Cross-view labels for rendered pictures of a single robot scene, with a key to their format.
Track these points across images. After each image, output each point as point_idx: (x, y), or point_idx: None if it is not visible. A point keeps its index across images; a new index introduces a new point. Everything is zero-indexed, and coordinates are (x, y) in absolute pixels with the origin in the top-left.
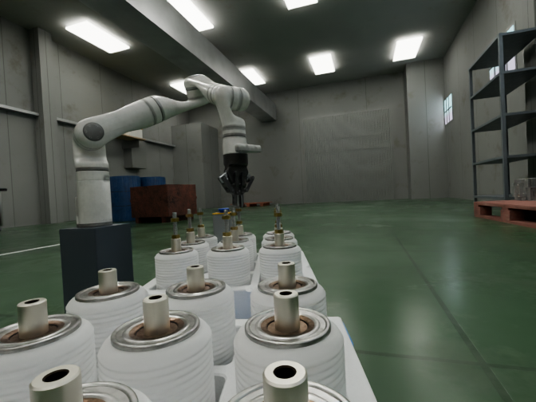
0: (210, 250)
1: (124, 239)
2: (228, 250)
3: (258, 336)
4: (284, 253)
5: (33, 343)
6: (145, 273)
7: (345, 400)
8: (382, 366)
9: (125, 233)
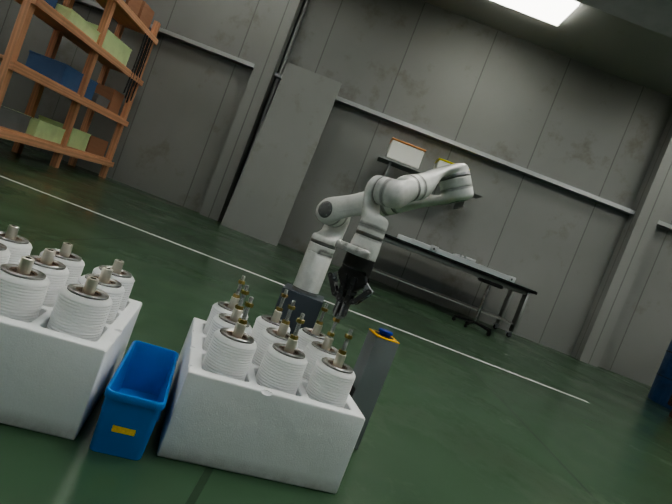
0: (301, 346)
1: (309, 313)
2: (219, 315)
3: (14, 264)
4: (214, 334)
5: None
6: (407, 401)
7: None
8: (160, 497)
9: (312, 308)
